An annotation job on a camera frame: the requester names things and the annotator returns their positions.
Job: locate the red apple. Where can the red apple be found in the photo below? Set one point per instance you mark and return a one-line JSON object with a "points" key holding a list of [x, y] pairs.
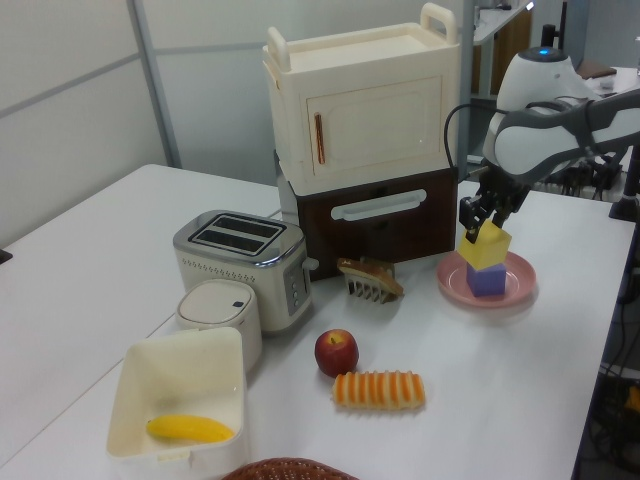
{"points": [[336, 352]]}

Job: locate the small white lidded bin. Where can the small white lidded bin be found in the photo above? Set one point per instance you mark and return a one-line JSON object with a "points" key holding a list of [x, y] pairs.
{"points": [[215, 305]]}

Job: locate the pink plate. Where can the pink plate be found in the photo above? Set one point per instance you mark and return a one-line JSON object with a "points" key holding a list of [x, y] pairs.
{"points": [[520, 280]]}

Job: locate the long striped bread roll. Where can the long striped bread roll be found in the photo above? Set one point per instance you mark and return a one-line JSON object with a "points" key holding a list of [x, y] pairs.
{"points": [[380, 392]]}

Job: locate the yellow cube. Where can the yellow cube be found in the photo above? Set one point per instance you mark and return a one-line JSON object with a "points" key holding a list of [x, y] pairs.
{"points": [[487, 250]]}

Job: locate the cream open plastic box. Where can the cream open plastic box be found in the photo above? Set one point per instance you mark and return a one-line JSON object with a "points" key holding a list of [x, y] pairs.
{"points": [[180, 370]]}

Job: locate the black camera stand clamp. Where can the black camera stand clamp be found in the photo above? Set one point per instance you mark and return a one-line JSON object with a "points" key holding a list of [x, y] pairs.
{"points": [[625, 200]]}

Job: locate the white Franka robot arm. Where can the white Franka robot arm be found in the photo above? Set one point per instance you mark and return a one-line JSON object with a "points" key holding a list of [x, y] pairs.
{"points": [[525, 145]]}

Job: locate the yellow banana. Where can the yellow banana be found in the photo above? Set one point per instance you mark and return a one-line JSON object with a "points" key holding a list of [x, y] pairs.
{"points": [[190, 429]]}

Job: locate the brown wicker basket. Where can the brown wicker basket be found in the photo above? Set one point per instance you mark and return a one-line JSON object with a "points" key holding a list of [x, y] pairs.
{"points": [[290, 470]]}

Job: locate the silver two-slot toaster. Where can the silver two-slot toaster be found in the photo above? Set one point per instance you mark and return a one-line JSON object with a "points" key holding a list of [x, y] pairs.
{"points": [[235, 270]]}

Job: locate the wooden shelf unit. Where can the wooden shelf unit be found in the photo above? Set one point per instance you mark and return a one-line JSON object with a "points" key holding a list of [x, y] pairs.
{"points": [[495, 50]]}

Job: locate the brown bread slice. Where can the brown bread slice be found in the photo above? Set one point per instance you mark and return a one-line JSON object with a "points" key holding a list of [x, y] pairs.
{"points": [[372, 275]]}

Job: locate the purple cube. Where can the purple cube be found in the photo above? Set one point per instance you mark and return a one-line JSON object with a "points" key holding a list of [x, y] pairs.
{"points": [[486, 282]]}

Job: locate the black computer monitor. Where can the black computer monitor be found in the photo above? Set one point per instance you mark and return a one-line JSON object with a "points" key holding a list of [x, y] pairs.
{"points": [[550, 30]]}

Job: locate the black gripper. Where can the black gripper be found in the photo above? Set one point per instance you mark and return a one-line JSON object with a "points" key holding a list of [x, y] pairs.
{"points": [[500, 190]]}

